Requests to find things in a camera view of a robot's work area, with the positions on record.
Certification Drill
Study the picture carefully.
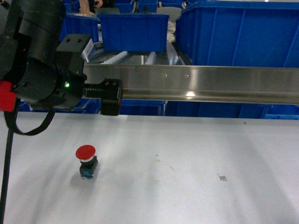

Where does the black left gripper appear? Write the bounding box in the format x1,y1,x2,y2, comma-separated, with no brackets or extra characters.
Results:
14,57,123,116

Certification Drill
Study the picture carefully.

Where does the red mushroom push button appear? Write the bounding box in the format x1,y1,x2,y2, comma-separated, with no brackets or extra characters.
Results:
75,145,100,180

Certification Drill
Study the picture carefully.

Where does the blue bin centre shelf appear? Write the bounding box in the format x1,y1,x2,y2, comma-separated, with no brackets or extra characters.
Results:
97,14,169,52

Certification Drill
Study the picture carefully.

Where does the blue bin lower centre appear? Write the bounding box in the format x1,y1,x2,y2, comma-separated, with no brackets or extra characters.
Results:
120,99,165,116

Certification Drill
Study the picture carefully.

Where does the blue bin lower right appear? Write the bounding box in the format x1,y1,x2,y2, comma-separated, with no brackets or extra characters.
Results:
165,101,272,119

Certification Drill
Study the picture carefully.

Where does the large blue bin left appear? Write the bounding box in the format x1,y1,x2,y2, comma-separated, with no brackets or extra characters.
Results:
59,14,99,42

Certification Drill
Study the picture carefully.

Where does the large blue bin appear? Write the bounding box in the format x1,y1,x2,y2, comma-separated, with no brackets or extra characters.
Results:
59,14,99,42
176,0,299,68

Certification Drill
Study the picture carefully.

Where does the large blue bin right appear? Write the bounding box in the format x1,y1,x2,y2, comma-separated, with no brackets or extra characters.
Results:
176,0,299,68

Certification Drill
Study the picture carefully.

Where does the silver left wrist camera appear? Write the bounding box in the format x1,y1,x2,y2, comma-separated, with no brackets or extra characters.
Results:
81,39,95,63

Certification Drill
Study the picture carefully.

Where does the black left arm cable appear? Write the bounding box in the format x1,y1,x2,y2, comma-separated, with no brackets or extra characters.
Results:
0,98,56,224

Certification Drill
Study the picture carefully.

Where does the red cable connector block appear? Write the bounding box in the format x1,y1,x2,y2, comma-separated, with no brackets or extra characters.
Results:
0,80,16,112

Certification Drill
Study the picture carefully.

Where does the stainless steel shelf rail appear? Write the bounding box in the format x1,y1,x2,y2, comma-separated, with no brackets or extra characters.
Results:
84,64,299,105

